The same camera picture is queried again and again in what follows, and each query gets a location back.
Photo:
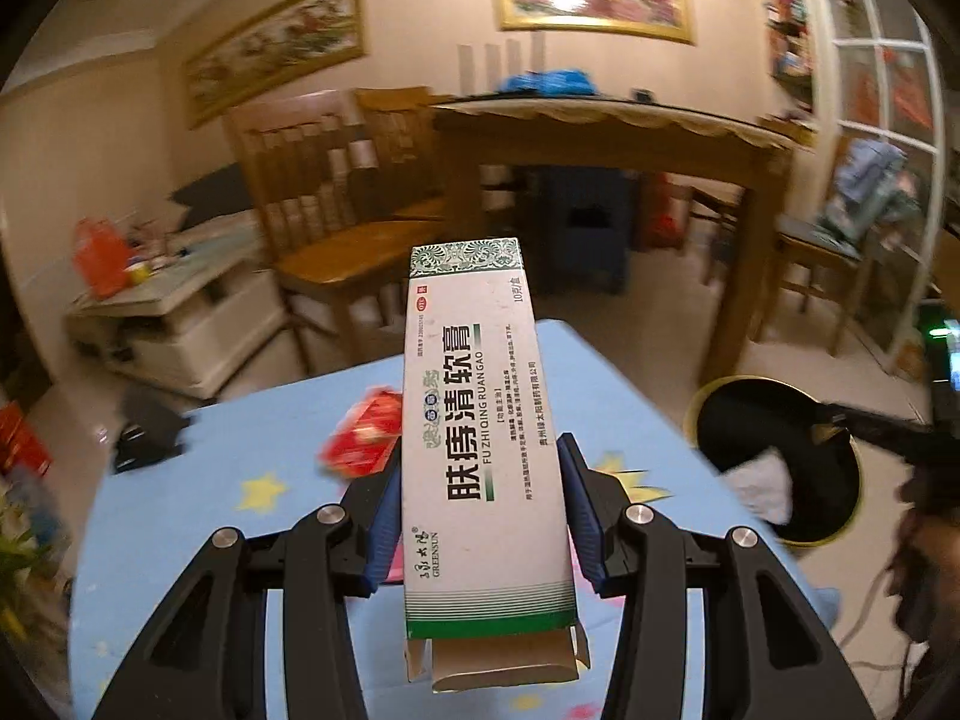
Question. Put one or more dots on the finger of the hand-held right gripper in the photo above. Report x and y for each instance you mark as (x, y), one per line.
(870, 427)

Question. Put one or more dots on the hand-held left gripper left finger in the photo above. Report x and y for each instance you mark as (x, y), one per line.
(382, 532)

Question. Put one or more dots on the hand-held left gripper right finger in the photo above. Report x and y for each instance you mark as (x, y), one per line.
(581, 532)

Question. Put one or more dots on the black bin with yellow rim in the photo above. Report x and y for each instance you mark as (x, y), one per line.
(817, 495)

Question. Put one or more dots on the red packet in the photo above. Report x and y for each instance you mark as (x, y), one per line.
(364, 435)

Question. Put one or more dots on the white tissue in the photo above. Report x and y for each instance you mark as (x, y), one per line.
(761, 484)

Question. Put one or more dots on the green white ointment box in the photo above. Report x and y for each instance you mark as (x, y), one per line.
(480, 427)

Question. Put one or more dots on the person's right hand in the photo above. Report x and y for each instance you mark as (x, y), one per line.
(926, 555)

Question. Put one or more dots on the blue cartoon printed tablecloth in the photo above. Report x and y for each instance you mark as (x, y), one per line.
(225, 525)

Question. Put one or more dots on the wooden chair with cushion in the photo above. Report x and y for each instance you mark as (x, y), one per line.
(817, 247)

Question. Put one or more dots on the wooden dining table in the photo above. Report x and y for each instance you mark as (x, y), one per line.
(742, 240)

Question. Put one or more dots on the pile of clothes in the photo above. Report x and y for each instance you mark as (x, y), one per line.
(870, 187)

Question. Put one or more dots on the black phone stand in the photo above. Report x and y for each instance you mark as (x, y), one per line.
(150, 435)

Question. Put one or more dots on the wooden slat back chair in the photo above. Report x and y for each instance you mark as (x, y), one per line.
(720, 195)
(397, 142)
(330, 255)

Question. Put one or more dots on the white coffee table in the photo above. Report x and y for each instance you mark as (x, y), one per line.
(195, 322)

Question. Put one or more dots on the dark blue plastic stool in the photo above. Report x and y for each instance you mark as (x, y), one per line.
(585, 240)

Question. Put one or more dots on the red bag under table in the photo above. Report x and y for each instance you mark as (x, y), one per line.
(667, 214)

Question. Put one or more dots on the white framed glass door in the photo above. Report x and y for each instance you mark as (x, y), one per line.
(885, 90)

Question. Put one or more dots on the yellow tape roll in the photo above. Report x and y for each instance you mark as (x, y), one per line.
(142, 273)

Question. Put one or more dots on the green potted plant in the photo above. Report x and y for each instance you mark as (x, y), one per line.
(26, 547)

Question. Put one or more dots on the red gift box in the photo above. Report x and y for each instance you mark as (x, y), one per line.
(22, 439)

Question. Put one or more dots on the sofa with dark cushion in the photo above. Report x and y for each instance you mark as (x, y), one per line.
(210, 195)

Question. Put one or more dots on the beige lace table cover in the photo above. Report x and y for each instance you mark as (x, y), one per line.
(637, 120)

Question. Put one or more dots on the red plastic bag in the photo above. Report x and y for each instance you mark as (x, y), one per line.
(101, 259)

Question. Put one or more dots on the blue plastic bag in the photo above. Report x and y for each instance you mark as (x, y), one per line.
(555, 81)

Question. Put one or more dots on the black router with antennas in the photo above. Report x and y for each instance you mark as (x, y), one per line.
(499, 75)

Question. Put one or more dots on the gold framed horse painting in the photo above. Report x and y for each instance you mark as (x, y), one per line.
(277, 45)

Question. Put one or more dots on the wall shelf with boxes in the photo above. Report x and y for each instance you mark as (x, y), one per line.
(787, 37)

